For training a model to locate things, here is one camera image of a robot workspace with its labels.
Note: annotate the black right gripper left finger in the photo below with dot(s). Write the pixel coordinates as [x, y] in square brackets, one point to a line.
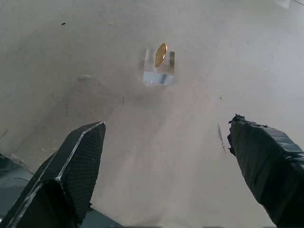
[71, 171]

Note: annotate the gold coin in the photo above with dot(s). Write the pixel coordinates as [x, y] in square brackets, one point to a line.
[161, 55]

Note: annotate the clear acrylic block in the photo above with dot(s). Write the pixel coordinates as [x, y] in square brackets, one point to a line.
[158, 71]

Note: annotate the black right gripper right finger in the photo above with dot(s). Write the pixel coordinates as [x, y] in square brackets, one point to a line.
[268, 166]

